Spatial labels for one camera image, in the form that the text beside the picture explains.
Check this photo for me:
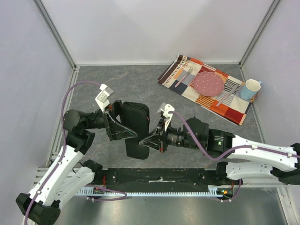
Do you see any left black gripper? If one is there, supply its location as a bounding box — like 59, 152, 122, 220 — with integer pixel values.
85, 99, 143, 141

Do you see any black zipper tool case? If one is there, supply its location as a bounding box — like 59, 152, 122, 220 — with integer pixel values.
120, 102, 150, 160

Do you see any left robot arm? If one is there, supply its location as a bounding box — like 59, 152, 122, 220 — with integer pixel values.
16, 100, 137, 225

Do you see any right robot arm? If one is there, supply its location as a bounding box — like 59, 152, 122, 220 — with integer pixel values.
139, 117, 300, 185

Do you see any pink dotted plate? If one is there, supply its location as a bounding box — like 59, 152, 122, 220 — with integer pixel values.
193, 72, 225, 97

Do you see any patchwork placemat cloth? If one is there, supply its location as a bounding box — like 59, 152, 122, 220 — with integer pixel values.
158, 55, 255, 125

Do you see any blue white mug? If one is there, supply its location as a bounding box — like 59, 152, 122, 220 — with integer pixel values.
240, 79, 262, 100

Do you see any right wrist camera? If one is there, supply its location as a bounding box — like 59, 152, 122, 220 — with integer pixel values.
158, 102, 175, 132

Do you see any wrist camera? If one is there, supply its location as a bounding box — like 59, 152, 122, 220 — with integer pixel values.
158, 102, 175, 132
95, 84, 114, 112

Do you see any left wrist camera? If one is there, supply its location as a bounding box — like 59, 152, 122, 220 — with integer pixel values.
95, 84, 114, 112

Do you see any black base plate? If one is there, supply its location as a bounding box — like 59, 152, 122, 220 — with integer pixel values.
91, 168, 240, 193

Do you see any pink handled fork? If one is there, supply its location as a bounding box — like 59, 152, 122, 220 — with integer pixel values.
174, 67, 195, 88

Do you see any pink handled knife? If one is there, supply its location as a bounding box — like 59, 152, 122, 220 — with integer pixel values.
216, 84, 239, 107

